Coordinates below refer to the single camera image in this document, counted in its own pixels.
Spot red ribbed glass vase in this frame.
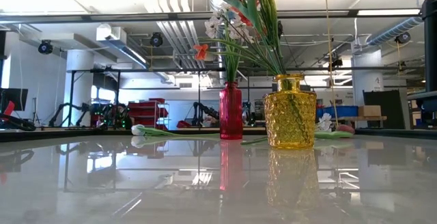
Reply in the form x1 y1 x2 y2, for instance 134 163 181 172
218 81 244 140

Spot white artificial blossom spray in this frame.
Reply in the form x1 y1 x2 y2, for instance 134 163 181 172
203 1 256 84
315 112 334 132

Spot white artificial tulip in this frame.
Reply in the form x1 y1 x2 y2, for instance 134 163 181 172
130 124 222 139

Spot yellow textured glass vase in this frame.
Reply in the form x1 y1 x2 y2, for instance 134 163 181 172
262 74 318 150

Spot red storage shelf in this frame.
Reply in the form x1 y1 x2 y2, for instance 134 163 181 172
126 97 170 131

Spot white glossy work surface sheet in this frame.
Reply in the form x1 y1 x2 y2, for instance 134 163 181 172
0 135 437 224

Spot blue storage bins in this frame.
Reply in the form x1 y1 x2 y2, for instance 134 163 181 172
315 105 359 118

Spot cardboard box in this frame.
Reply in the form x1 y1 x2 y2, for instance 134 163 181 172
358 104 382 117

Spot black board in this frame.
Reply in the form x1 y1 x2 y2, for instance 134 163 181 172
362 89 412 130

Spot black computer monitor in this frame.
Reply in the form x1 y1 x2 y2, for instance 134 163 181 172
0 87 29 113

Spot background black workstation frame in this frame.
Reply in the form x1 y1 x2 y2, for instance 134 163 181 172
66 66 426 129

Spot black ceiling camera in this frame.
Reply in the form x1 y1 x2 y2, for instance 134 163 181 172
37 39 54 55
149 31 164 48
395 31 412 45

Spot white ceiling duct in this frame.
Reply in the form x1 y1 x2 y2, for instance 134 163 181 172
95 24 171 81

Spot silver flexible air duct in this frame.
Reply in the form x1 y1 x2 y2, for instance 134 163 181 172
365 16 424 46

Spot black aluminium table frame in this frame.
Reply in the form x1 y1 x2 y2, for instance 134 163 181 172
0 0 437 143

